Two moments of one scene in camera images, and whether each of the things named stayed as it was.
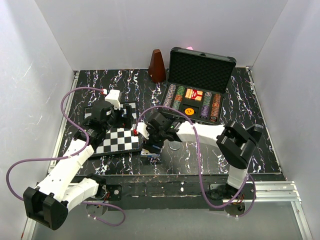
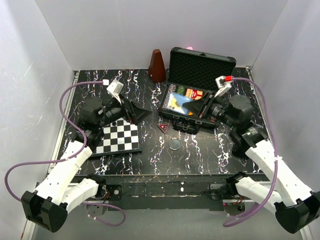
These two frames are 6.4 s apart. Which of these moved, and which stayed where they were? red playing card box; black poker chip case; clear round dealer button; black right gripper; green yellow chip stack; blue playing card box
Moved: black right gripper; blue playing card box
Stayed: clear round dealer button; black poker chip case; red playing card box; green yellow chip stack
